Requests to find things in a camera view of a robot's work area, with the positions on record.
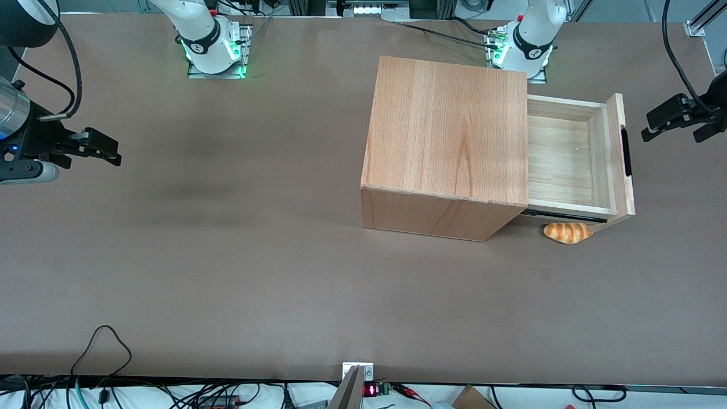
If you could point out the aluminium profile bar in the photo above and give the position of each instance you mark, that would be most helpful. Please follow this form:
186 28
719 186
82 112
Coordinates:
701 23

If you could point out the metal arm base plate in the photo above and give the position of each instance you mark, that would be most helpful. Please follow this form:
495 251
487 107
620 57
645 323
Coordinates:
247 48
539 78

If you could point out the small metal bracket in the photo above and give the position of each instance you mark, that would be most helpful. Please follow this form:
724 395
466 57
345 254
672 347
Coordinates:
369 372

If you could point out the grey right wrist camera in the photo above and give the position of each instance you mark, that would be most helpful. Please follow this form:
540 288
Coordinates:
28 172

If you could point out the grey camera mount bar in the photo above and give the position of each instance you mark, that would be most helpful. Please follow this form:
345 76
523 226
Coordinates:
347 395

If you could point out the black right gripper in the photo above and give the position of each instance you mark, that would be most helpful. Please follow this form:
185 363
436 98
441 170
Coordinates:
38 138

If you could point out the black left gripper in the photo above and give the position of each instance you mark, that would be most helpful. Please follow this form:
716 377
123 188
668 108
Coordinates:
713 101

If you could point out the red digit display module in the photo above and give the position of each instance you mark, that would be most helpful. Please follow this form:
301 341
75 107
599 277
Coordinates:
370 390

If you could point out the brown cardboard piece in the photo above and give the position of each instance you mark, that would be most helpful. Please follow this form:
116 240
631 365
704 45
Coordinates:
468 400

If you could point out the wooden drawer cabinet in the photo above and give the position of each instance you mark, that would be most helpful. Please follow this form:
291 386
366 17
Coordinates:
443 130

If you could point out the red alligator clip lead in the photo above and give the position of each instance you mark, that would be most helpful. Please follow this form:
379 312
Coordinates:
406 390

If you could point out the toy bread roll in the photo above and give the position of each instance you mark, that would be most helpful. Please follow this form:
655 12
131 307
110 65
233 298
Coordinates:
568 234

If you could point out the lit control box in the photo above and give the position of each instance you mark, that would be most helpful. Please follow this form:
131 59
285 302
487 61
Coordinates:
369 8

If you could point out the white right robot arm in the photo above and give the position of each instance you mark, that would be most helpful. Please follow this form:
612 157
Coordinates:
201 23

